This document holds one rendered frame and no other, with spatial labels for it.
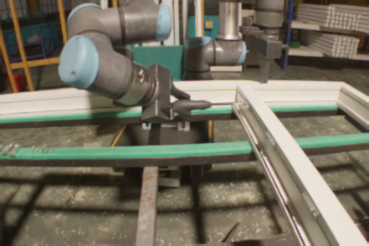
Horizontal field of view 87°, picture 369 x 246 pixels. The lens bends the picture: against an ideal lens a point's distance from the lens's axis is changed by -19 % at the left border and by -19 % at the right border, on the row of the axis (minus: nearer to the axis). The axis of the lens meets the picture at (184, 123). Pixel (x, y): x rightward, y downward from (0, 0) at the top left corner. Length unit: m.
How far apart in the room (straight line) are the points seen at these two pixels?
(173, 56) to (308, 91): 0.87
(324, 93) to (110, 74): 0.75
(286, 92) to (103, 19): 0.63
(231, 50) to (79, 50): 1.01
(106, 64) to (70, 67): 0.06
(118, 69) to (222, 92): 0.43
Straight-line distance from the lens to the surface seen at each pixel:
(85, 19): 0.51
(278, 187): 0.47
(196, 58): 1.30
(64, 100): 0.85
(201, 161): 0.58
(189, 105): 0.63
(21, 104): 0.95
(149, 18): 0.53
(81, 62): 0.40
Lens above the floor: 1.19
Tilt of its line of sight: 29 degrees down
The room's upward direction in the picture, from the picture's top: 1 degrees counter-clockwise
